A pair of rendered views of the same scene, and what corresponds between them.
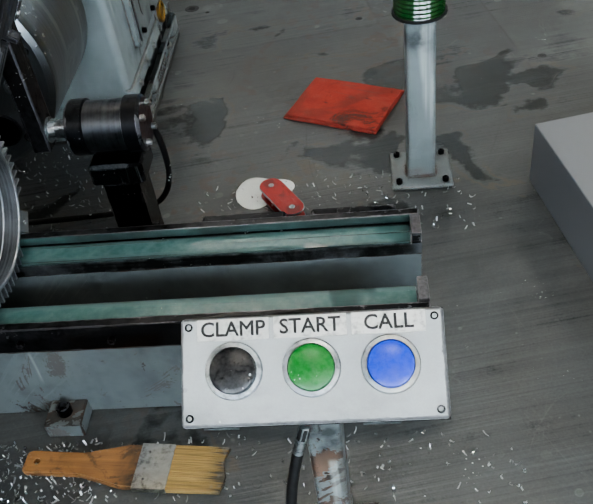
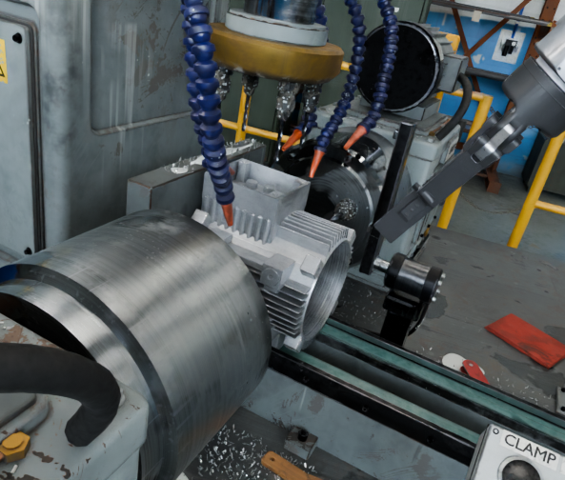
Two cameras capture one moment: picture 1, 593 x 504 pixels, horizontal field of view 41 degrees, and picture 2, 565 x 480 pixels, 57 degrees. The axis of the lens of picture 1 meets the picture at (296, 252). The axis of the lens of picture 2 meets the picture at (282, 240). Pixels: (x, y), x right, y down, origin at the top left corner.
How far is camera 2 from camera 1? 0.21 m
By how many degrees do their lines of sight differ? 20
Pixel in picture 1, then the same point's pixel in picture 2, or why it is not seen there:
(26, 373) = (293, 398)
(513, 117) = not seen: outside the picture
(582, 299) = not seen: outside the picture
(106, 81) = (388, 252)
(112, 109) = (423, 270)
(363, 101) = (543, 344)
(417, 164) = not seen: outside the picture
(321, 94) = (514, 325)
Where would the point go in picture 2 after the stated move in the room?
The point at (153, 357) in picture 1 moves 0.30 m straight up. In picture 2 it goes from (383, 434) to (454, 240)
